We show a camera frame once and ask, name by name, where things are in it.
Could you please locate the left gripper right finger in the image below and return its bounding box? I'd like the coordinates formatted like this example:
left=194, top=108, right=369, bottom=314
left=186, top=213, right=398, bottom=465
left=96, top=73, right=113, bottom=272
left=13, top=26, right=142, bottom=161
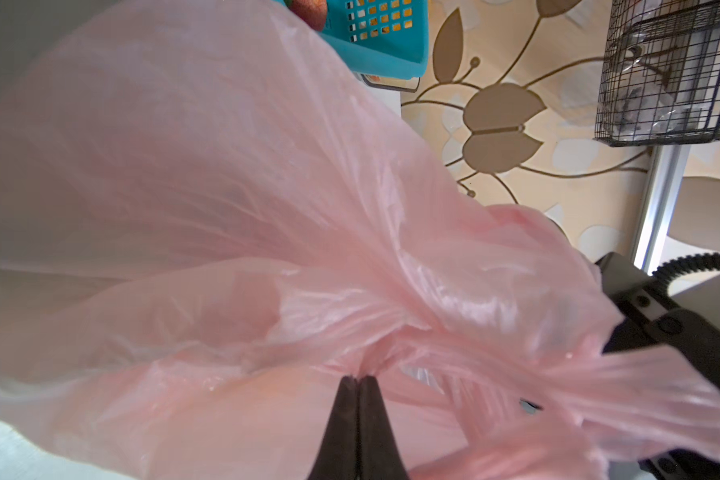
left=357, top=376, right=409, bottom=480

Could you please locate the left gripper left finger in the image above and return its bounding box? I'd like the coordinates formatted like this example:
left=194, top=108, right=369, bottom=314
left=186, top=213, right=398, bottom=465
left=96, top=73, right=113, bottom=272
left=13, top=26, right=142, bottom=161
left=307, top=376, right=359, bottom=480

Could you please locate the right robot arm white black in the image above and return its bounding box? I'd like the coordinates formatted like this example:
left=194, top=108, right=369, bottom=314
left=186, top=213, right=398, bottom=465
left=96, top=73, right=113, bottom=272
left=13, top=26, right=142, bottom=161
left=596, top=253, right=720, bottom=391

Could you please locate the teal plastic fruit basket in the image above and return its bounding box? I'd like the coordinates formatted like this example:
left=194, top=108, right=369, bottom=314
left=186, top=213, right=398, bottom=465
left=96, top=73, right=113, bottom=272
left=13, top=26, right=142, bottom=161
left=318, top=0, right=429, bottom=80

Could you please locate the black wire basket right wall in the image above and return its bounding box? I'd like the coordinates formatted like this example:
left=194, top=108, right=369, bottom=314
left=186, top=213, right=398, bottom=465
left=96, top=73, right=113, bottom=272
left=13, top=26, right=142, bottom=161
left=595, top=1, right=720, bottom=147

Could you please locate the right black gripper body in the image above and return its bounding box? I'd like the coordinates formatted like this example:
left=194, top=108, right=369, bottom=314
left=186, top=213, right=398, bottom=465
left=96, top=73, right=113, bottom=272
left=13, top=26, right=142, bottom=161
left=593, top=251, right=720, bottom=480

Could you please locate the pink plastic grocery bag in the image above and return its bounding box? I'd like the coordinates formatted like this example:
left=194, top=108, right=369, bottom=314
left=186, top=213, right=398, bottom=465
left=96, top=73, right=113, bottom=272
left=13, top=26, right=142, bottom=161
left=0, top=1, right=720, bottom=479

